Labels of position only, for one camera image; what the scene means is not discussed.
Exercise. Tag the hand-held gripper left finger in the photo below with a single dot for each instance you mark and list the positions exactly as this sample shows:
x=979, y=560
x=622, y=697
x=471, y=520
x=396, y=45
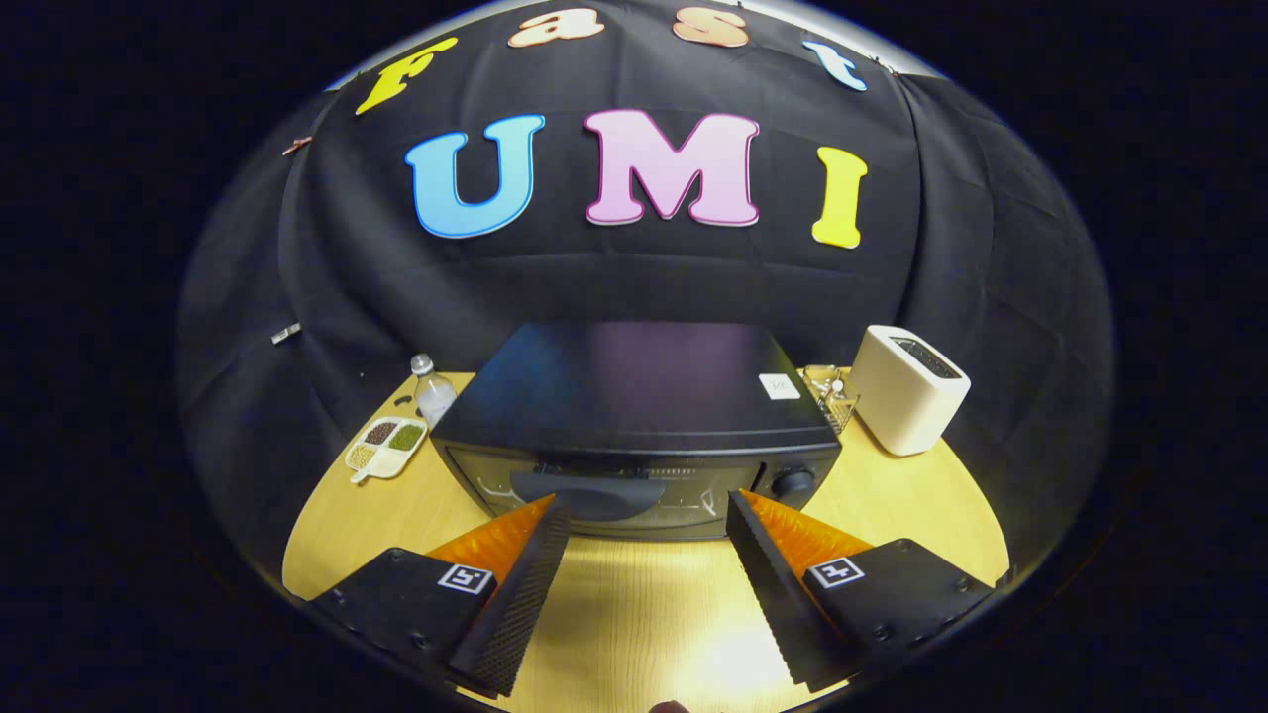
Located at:
x=520, y=609

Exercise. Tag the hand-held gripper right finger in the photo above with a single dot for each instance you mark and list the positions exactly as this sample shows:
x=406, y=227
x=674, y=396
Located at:
x=783, y=609

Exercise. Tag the black toaster oven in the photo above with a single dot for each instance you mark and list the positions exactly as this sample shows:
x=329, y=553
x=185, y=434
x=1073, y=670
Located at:
x=634, y=381

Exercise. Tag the white bread toaster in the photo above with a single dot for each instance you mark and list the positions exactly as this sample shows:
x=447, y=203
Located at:
x=897, y=406

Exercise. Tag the white divided grain dish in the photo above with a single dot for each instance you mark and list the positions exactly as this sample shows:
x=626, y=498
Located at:
x=369, y=472

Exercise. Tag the clear glass container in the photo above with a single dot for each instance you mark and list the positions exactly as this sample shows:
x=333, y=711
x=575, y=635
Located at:
x=832, y=396

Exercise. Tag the clear plastic bottle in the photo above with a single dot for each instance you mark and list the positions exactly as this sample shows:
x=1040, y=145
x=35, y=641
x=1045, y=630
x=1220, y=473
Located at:
x=434, y=396

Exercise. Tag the silver cloth clip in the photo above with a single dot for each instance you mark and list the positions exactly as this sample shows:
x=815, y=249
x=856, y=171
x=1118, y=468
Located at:
x=286, y=333

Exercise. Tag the copper cloth clip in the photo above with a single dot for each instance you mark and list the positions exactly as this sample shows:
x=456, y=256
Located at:
x=296, y=146

